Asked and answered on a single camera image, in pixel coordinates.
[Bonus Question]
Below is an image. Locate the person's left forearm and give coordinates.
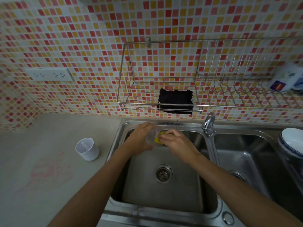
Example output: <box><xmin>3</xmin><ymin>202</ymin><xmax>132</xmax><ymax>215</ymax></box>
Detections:
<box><xmin>47</xmin><ymin>144</ymin><xmax>133</xmax><ymax>227</ymax></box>

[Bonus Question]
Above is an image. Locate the metal wire dish rack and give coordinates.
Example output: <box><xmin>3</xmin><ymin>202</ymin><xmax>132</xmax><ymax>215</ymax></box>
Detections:
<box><xmin>116</xmin><ymin>36</ymin><xmax>303</xmax><ymax>114</ymax></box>

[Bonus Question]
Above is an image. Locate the black cloth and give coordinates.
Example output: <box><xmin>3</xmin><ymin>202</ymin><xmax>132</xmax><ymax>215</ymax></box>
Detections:
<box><xmin>157</xmin><ymin>88</ymin><xmax>194</xmax><ymax>115</ymax></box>

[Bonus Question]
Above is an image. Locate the person's right forearm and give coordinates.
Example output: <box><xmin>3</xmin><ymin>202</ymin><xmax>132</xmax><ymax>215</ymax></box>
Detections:
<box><xmin>188</xmin><ymin>154</ymin><xmax>303</xmax><ymax>227</ymax></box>

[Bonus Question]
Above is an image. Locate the white printed packet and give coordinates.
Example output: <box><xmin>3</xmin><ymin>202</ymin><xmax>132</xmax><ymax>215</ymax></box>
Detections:
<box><xmin>267</xmin><ymin>62</ymin><xmax>303</xmax><ymax>93</ymax></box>

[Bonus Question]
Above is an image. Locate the yellow sponge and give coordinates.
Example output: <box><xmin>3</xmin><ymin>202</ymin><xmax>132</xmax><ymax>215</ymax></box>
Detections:
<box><xmin>154</xmin><ymin>131</ymin><xmax>169</xmax><ymax>144</ymax></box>

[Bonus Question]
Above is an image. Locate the round sink drain strainer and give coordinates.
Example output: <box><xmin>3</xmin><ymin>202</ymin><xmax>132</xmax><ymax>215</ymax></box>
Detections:
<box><xmin>154</xmin><ymin>164</ymin><xmax>173</xmax><ymax>184</ymax></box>
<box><xmin>228</xmin><ymin>170</ymin><xmax>248</xmax><ymax>182</ymax></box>

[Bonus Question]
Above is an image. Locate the chrome faucet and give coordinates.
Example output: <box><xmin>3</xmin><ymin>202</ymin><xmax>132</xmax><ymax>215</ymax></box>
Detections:
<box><xmin>202</xmin><ymin>112</ymin><xmax>216</xmax><ymax>138</ymax></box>

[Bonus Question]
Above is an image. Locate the white wall power outlet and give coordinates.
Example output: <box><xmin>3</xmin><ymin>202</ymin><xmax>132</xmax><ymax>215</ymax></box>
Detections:
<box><xmin>24</xmin><ymin>67</ymin><xmax>74</xmax><ymax>82</ymax></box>

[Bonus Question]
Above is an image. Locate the white bowl with blue rim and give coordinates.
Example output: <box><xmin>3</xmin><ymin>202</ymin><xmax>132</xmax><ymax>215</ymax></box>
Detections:
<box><xmin>277</xmin><ymin>128</ymin><xmax>303</xmax><ymax>185</ymax></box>

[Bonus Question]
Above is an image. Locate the clear plastic cup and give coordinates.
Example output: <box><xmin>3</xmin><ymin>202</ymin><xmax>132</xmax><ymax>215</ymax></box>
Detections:
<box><xmin>146</xmin><ymin>126</ymin><xmax>166</xmax><ymax>147</ymax></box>

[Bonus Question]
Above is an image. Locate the person's right hand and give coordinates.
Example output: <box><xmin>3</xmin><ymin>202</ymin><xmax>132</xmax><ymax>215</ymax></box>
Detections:
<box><xmin>158</xmin><ymin>129</ymin><xmax>202</xmax><ymax>164</ymax></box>

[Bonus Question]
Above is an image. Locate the stainless steel double sink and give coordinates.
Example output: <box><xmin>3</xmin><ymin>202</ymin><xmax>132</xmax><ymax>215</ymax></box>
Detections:
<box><xmin>98</xmin><ymin>118</ymin><xmax>303</xmax><ymax>227</ymax></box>

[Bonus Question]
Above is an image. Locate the person's left hand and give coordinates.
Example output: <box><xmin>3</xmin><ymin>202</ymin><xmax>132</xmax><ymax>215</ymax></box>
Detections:
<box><xmin>124</xmin><ymin>122</ymin><xmax>158</xmax><ymax>156</ymax></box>

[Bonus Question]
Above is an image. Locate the white plastic cup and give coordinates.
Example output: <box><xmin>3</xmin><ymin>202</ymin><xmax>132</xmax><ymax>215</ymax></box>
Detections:
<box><xmin>75</xmin><ymin>138</ymin><xmax>100</xmax><ymax>161</ymax></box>

